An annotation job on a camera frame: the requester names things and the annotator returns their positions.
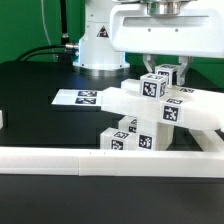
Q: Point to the white chair back frame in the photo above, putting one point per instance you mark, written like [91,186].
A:
[181,106]

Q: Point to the white tagged nut cube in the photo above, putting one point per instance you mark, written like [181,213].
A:
[168,70]
[153,86]

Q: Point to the white chair seat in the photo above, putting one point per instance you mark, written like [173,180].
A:
[153,136]

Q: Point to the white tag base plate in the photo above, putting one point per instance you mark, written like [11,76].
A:
[74,97]

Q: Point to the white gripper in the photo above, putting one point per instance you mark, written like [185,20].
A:
[196,31]

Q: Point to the white U-shaped fence frame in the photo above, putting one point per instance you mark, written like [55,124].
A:
[63,143]

